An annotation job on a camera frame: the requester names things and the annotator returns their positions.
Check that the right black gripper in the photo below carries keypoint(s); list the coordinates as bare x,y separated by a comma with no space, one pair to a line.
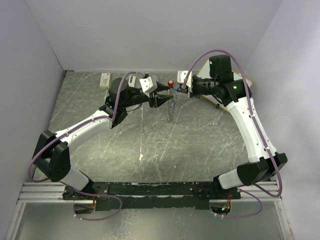
194,95

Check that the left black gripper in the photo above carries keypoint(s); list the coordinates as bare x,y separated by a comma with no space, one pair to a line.
159,99

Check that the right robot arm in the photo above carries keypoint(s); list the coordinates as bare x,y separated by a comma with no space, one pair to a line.
264,159

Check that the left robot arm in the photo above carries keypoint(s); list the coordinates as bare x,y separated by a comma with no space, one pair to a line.
52,155

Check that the yellow framed whiteboard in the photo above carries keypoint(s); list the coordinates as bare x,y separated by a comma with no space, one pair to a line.
220,86

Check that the white stapler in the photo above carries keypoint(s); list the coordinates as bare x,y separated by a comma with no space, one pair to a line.
132,81

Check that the green white staple box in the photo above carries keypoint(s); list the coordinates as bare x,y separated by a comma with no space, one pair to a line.
105,81

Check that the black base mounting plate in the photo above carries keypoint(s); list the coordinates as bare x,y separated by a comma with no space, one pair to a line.
149,195

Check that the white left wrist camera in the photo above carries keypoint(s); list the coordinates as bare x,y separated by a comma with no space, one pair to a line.
149,84

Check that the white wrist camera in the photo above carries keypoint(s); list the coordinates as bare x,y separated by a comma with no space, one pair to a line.
182,77
149,84

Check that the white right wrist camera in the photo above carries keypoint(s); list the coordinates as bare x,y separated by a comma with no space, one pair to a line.
182,77

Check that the aluminium rail frame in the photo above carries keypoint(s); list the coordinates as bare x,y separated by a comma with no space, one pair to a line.
160,178

